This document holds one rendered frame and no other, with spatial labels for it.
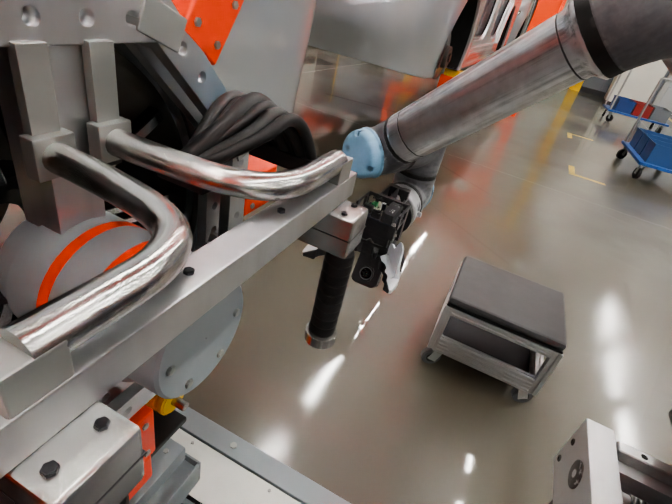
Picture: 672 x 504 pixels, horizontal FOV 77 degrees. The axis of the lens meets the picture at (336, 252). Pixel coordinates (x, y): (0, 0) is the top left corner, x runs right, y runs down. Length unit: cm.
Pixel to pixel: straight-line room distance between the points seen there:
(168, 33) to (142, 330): 31
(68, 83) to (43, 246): 15
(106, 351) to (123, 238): 21
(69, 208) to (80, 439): 26
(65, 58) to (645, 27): 49
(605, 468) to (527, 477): 101
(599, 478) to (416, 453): 93
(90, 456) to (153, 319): 7
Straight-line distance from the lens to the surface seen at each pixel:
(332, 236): 48
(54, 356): 23
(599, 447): 62
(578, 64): 53
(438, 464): 148
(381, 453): 143
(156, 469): 109
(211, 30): 54
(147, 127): 65
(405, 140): 62
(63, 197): 46
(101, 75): 44
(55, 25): 42
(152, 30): 47
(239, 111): 46
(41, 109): 41
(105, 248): 44
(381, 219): 62
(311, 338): 58
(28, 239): 49
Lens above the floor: 116
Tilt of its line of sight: 32 degrees down
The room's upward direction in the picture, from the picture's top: 13 degrees clockwise
